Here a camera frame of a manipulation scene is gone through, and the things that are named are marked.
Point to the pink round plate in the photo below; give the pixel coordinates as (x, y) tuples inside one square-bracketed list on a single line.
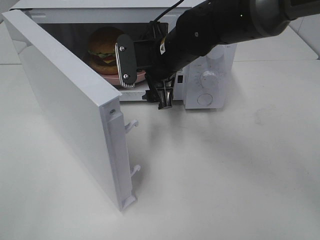
[(113, 79)]

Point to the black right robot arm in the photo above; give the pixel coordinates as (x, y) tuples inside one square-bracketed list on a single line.
[(201, 28)]

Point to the white microwave oven body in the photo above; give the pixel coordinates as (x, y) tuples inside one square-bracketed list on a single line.
[(72, 21)]

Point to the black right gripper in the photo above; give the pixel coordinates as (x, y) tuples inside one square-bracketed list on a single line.
[(147, 54)]

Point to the white microwave door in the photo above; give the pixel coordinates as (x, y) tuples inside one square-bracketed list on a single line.
[(81, 106)]

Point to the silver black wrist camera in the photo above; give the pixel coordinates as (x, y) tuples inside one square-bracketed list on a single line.
[(126, 61)]

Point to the burger with lettuce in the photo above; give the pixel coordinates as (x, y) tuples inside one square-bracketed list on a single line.
[(101, 50)]

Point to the white timer knob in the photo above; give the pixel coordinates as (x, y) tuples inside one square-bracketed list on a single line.
[(209, 79)]

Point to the white round door button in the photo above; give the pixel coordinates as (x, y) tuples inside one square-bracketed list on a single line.
[(205, 99)]

